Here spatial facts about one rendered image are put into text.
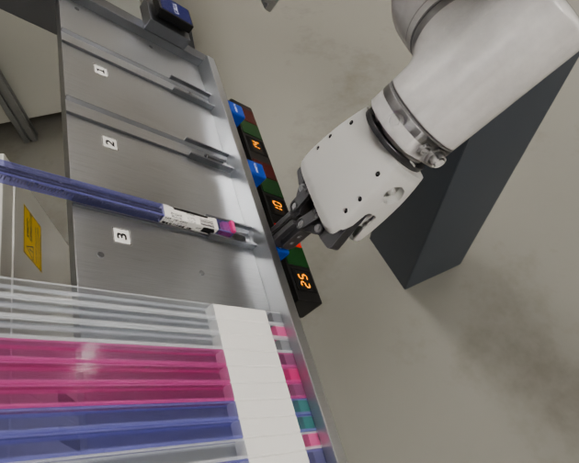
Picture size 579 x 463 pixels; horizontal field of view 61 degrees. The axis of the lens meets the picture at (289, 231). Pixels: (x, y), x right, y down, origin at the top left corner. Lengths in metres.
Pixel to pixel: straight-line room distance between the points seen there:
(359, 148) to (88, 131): 0.25
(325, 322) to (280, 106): 0.80
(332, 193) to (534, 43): 0.20
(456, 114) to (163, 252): 0.27
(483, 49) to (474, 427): 0.97
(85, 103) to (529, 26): 0.39
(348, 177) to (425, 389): 0.85
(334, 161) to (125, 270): 0.22
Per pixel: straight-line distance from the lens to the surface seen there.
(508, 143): 1.01
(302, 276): 0.58
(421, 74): 0.44
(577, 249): 1.58
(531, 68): 0.43
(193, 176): 0.54
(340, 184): 0.47
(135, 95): 0.59
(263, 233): 0.52
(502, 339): 1.36
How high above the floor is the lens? 1.16
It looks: 56 degrees down
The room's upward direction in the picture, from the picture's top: straight up
